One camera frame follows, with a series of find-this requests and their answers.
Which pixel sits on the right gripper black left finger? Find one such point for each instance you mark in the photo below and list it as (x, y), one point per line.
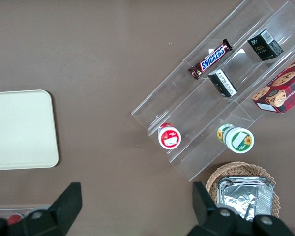
(61, 209)

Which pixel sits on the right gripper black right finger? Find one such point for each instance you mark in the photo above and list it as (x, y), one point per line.
(211, 221)

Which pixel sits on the light wicker basket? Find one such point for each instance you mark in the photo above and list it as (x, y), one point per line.
(236, 168)

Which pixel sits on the cream rectangular serving tray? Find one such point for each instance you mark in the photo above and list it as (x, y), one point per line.
(19, 127)

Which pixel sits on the stacked aluminium foil trays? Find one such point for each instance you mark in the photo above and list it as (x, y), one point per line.
(241, 196)

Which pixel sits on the clear acrylic bottle rack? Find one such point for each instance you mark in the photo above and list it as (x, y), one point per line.
(5, 211)

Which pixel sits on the green sunflower white jar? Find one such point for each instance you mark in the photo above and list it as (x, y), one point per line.
(238, 140)

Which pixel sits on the red lid white jar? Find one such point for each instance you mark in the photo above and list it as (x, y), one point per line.
(169, 138)

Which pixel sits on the clear acrylic stepped shelf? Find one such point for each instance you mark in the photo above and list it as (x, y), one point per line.
(186, 98)

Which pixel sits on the small black carton box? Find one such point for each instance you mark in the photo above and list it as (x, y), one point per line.
(263, 48)
(222, 83)

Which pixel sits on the red plaid cookie box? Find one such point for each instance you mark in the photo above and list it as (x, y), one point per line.
(282, 91)

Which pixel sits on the Snickers chocolate bar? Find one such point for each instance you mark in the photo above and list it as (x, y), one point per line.
(211, 59)

